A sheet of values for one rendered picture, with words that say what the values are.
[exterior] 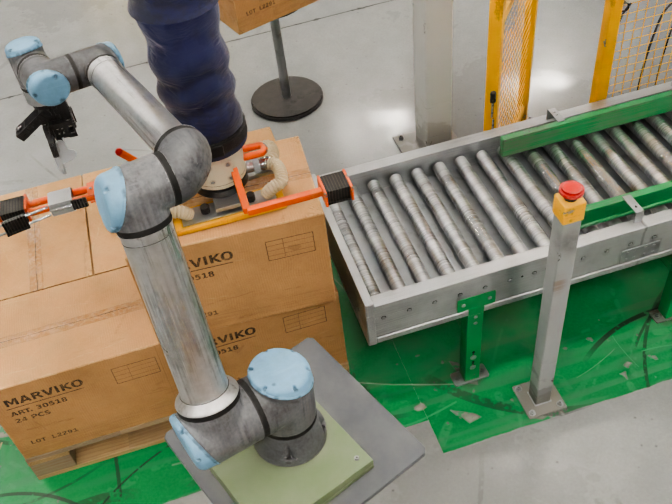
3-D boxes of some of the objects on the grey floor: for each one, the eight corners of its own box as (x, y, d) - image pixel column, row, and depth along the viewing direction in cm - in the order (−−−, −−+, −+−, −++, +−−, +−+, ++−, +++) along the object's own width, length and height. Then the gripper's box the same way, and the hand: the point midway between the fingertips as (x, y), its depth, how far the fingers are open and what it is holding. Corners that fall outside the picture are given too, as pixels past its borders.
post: (543, 387, 302) (575, 187, 230) (551, 402, 297) (587, 202, 226) (526, 392, 301) (553, 193, 229) (534, 407, 296) (565, 208, 225)
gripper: (65, 114, 206) (89, 173, 220) (62, 74, 219) (85, 132, 234) (31, 122, 205) (57, 181, 219) (30, 81, 218) (55, 139, 233)
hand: (62, 159), depth 226 cm, fingers open, 14 cm apart
